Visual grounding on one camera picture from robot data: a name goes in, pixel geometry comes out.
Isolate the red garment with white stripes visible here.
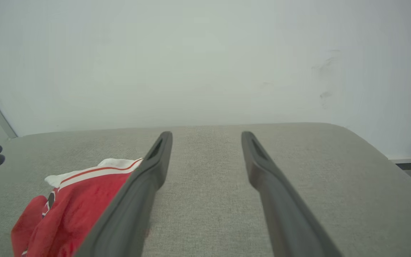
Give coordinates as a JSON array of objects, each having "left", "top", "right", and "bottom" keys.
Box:
[{"left": 11, "top": 158, "right": 144, "bottom": 257}]

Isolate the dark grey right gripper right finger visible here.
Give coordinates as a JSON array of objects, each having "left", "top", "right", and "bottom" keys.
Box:
[{"left": 241, "top": 131, "right": 342, "bottom": 257}]

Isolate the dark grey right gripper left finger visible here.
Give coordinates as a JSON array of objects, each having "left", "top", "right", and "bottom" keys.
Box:
[{"left": 74, "top": 131, "right": 173, "bottom": 257}]

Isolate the white baseboard strip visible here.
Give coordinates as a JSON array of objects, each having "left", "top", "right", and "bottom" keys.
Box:
[{"left": 387, "top": 155, "right": 411, "bottom": 165}]

